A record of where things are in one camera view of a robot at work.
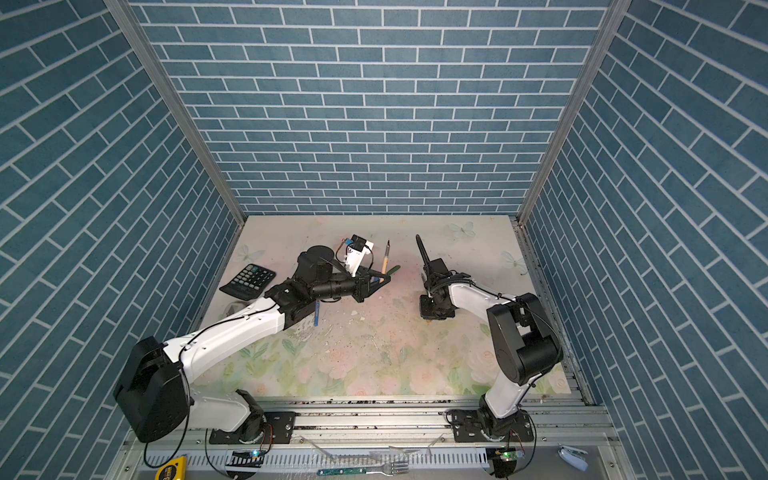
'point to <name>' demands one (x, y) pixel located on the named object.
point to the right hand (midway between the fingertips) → (425, 310)
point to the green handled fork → (388, 469)
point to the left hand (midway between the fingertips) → (389, 280)
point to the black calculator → (250, 283)
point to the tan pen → (386, 259)
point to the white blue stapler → (574, 457)
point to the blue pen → (316, 313)
